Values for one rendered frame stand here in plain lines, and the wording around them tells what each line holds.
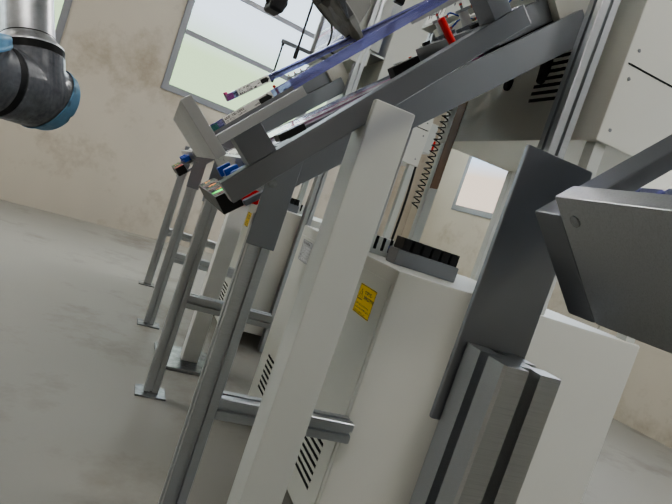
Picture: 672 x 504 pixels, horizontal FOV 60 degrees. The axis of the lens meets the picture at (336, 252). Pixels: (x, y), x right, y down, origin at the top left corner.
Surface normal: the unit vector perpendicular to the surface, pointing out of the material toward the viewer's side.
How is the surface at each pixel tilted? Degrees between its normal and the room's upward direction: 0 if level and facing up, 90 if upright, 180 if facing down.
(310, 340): 90
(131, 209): 90
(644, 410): 90
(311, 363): 90
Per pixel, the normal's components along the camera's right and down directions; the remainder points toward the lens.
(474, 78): 0.31, 0.17
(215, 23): 0.49, 0.22
